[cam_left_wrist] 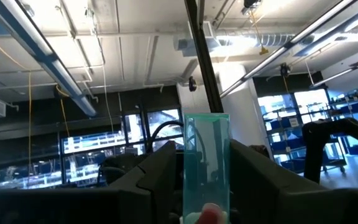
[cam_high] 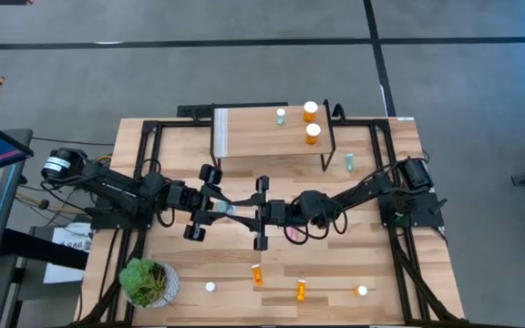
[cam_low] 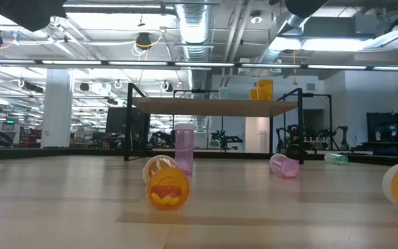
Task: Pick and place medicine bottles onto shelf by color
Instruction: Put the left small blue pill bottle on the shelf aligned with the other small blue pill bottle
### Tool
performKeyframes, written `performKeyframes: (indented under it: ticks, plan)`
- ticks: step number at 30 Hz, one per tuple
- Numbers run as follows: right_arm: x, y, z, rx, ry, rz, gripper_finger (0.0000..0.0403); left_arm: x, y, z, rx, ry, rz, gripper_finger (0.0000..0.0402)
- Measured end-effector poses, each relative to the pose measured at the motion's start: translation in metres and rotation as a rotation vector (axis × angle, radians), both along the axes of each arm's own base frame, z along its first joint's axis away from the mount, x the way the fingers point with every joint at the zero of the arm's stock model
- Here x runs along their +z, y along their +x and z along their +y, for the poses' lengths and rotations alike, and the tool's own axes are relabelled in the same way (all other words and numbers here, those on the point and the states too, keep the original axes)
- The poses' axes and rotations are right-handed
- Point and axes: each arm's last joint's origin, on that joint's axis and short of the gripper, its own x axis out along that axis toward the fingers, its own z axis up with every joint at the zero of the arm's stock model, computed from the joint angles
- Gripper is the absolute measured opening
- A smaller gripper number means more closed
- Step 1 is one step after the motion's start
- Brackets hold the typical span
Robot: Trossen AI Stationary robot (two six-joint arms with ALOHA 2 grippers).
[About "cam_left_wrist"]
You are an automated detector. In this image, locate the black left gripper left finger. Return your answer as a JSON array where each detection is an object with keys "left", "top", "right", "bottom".
[{"left": 109, "top": 141, "right": 177, "bottom": 224}]

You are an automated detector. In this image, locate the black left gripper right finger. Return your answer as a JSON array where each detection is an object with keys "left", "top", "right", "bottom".
[{"left": 228, "top": 139, "right": 358, "bottom": 224}]

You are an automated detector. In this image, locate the shelving rack with blue bins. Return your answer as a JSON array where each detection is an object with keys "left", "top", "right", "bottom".
[{"left": 258, "top": 90, "right": 358, "bottom": 175}]

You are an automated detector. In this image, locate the white building column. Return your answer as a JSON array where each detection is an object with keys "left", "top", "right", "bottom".
[{"left": 176, "top": 63, "right": 273, "bottom": 156}]

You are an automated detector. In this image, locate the overhead LED light bar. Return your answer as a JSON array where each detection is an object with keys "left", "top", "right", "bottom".
[
  {"left": 219, "top": 0, "right": 357, "bottom": 99},
  {"left": 0, "top": 0, "right": 98, "bottom": 118}
]

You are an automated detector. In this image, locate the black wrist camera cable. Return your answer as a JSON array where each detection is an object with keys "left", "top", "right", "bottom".
[{"left": 149, "top": 120, "right": 185, "bottom": 153}]

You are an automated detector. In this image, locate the black rig frame post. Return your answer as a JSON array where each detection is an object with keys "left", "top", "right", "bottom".
[{"left": 183, "top": 0, "right": 225, "bottom": 113}]

